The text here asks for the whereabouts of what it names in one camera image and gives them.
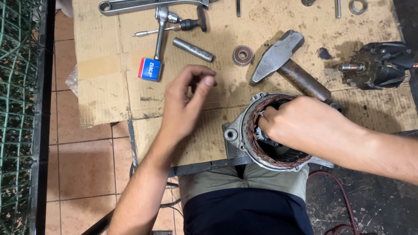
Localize person's right hand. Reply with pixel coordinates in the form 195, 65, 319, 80
257, 96, 360, 162

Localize person's left hand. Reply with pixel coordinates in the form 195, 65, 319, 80
159, 64, 218, 145

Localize alternator housing with copper stator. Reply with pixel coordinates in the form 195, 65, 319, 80
223, 92, 343, 172

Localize person's khaki trousers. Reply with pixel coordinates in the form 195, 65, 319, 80
179, 163, 310, 209

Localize round ball bearing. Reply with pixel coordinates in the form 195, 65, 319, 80
233, 45, 254, 67

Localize grey metal table edge bar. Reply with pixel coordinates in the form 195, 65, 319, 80
168, 156, 253, 178

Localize person's navy shirt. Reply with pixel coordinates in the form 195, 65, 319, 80
182, 188, 315, 235

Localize grey metal tube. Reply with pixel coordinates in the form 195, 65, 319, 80
172, 37, 214, 63

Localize brown cardboard sheet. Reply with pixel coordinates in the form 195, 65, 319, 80
72, 0, 418, 168

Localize black alternator rotor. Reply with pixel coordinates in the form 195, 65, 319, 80
338, 41, 418, 91

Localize blue and red small box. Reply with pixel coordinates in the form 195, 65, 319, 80
138, 57, 162, 82

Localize chrome ratchet wrench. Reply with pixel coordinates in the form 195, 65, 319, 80
153, 5, 180, 61

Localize large grey adjustable wrench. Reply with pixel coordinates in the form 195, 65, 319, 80
99, 0, 210, 17

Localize black metal bar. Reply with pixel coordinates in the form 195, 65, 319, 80
81, 209, 115, 235

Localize clear plastic bag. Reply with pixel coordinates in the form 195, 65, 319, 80
65, 64, 79, 97

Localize steel hammer with rusty handle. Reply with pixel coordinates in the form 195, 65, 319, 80
249, 29, 332, 102

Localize red cable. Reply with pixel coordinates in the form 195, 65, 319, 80
308, 170, 376, 235

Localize black T-handle screwdriver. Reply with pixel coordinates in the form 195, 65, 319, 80
131, 5, 207, 37

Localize silver metal ring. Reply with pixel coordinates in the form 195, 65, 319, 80
348, 0, 369, 15

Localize black metal frame post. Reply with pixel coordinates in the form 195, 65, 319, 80
29, 0, 56, 235

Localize green wire mesh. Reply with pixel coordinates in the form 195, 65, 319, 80
0, 0, 43, 235

